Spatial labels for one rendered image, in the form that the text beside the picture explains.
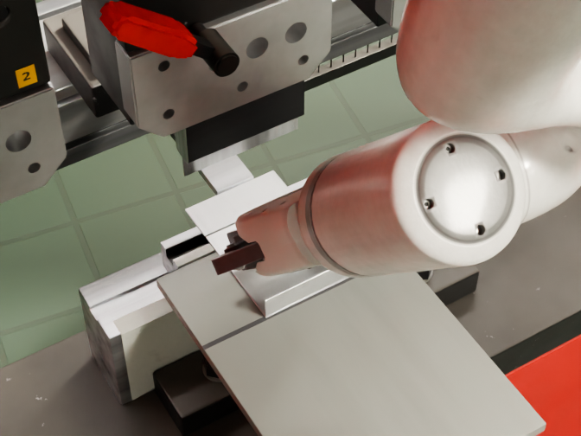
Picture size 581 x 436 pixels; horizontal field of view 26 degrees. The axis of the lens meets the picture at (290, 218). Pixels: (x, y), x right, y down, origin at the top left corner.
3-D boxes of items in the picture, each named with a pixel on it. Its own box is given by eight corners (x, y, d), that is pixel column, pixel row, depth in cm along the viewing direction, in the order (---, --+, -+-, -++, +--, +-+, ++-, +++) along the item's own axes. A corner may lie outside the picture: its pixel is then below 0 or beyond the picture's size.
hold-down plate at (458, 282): (183, 439, 104) (181, 419, 101) (154, 391, 107) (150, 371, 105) (477, 291, 114) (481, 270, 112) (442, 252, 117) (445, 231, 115)
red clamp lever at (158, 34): (126, 18, 70) (245, 57, 78) (95, -22, 73) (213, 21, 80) (111, 44, 71) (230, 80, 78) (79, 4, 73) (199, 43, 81)
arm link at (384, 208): (414, 125, 83) (291, 171, 80) (514, 88, 71) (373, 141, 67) (458, 245, 83) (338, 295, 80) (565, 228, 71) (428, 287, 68)
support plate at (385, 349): (334, 549, 85) (334, 542, 84) (156, 286, 100) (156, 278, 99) (545, 431, 91) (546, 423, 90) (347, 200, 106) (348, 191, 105)
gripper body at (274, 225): (400, 134, 85) (339, 157, 96) (270, 191, 82) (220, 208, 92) (443, 236, 85) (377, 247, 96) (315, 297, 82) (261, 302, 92)
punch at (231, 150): (190, 184, 95) (181, 91, 88) (178, 168, 96) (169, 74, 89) (303, 136, 98) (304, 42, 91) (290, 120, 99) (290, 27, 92)
